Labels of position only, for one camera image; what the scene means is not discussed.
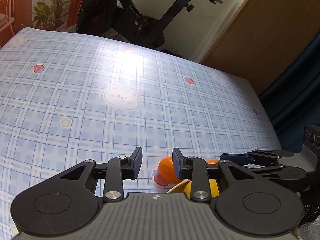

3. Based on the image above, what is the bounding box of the printed wall tapestry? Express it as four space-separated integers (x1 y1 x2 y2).
0 0 87 49

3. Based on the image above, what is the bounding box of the blue plaid tablecloth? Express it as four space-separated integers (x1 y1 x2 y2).
0 27 282 240

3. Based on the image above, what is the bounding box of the dark teal curtain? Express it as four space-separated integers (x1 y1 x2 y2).
259 34 320 153

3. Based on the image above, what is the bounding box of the black exercise bike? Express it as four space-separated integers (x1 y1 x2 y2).
76 0 232 53

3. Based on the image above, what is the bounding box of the wooden panel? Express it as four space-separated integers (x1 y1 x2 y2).
200 0 320 94

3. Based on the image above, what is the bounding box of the black bag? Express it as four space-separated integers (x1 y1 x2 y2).
160 49 185 59

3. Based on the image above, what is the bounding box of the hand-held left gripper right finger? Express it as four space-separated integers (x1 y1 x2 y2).
172 147 258 203

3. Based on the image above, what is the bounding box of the yellow lemon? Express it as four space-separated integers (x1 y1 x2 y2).
184 179 221 197

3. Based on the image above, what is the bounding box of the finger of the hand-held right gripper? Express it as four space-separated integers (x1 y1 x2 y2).
220 149 295 167
246 164 309 184

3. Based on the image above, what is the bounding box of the cream bowl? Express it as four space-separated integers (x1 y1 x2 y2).
166 179 191 194

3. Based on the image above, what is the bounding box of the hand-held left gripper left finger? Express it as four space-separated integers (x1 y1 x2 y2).
59 147 143 203

